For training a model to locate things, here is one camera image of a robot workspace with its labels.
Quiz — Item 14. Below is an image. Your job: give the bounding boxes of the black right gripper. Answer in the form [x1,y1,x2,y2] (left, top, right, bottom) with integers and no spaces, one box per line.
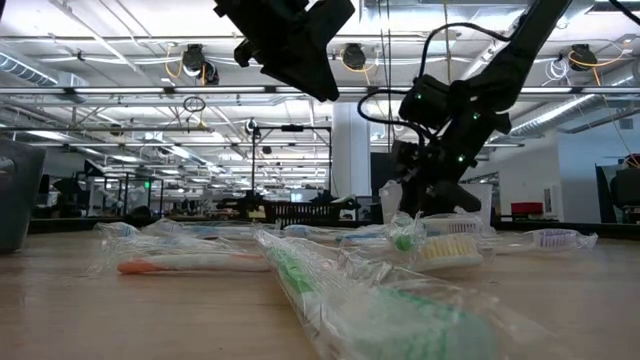
[392,112,511,216]

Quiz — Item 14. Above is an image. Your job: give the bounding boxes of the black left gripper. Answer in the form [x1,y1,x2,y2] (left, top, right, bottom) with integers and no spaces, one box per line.
[214,0,356,104]

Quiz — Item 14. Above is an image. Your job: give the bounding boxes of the orange toothbrush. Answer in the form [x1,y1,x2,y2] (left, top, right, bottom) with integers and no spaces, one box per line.
[87,233,486,277]

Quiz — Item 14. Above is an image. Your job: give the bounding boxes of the grey translucent bin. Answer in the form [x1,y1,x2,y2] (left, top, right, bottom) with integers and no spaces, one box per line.
[0,138,47,255]

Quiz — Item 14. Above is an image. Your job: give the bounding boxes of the white perforated basket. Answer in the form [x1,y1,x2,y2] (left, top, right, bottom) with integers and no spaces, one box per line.
[378,180,495,225]

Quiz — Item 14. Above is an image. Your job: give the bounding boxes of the black cabinet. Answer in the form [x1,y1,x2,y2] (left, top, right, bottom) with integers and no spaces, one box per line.
[369,151,399,199]

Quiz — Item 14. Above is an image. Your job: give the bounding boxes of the black background robot rig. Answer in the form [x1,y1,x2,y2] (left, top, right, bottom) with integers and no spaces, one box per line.
[217,124,362,214]
[37,158,166,220]

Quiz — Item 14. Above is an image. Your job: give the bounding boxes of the white building column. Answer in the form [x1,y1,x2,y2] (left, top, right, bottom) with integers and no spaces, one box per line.
[331,102,372,199]

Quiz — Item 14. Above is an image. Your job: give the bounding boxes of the red box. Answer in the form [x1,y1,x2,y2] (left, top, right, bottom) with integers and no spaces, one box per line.
[509,201,545,216]

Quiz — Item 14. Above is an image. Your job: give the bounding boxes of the black mesh basket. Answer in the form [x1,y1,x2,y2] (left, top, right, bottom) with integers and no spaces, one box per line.
[261,199,346,229]

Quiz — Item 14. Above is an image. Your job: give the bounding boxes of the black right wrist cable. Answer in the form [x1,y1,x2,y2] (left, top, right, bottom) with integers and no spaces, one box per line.
[356,21,511,147]

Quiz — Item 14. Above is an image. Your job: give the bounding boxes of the silver ventilation duct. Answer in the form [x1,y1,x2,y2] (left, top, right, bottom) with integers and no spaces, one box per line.
[0,49,89,89]
[487,59,640,144]

